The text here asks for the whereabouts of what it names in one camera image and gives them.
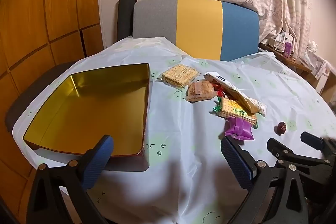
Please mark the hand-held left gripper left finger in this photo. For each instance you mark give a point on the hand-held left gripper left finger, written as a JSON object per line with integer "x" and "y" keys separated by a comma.
{"x": 97, "y": 161}

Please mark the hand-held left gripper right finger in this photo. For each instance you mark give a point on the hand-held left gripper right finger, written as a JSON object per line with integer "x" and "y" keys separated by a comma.
{"x": 236, "y": 163}

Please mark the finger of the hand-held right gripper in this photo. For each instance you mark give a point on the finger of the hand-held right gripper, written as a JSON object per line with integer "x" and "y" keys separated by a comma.
{"x": 312, "y": 138}
{"x": 278, "y": 148}

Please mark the dark red jujube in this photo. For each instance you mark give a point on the dark red jujube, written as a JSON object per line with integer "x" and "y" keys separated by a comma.
{"x": 281, "y": 127}

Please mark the purple snack packet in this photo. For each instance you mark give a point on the purple snack packet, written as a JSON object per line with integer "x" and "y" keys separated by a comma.
{"x": 240, "y": 129}

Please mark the gold-lined brown tin box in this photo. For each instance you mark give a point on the gold-lined brown tin box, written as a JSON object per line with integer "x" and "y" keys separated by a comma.
{"x": 92, "y": 108}

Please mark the green label cracker packet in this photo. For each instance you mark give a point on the green label cracker packet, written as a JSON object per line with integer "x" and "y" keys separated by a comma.
{"x": 236, "y": 109}

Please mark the green candy wrapper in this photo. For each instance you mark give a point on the green candy wrapper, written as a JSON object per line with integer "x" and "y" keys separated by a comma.
{"x": 216, "y": 108}

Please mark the white snack bag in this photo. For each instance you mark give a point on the white snack bag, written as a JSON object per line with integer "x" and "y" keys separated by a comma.
{"x": 244, "y": 98}

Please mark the brown pastry packet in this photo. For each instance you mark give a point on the brown pastry packet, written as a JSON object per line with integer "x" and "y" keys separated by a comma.
{"x": 200, "y": 91}

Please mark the clear cracker packet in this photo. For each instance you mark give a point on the clear cracker packet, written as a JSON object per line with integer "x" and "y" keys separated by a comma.
{"x": 179, "y": 74}

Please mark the wooden side table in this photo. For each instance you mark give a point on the wooden side table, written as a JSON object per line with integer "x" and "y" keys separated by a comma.
{"x": 288, "y": 61}

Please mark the small purple box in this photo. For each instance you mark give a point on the small purple box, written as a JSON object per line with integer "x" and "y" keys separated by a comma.
{"x": 288, "y": 49}

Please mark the crystal tissue box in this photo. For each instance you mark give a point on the crystal tissue box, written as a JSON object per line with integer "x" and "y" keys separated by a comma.
{"x": 277, "y": 42}

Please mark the grey yellow blue chair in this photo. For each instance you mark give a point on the grey yellow blue chair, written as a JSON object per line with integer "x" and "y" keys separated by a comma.
{"x": 199, "y": 27}

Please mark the black rolled mat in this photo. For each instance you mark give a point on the black rolled mat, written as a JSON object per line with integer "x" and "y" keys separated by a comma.
{"x": 126, "y": 16}

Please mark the orange wooden wardrobe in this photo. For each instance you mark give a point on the orange wooden wardrobe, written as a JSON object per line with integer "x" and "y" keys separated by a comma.
{"x": 39, "y": 16}

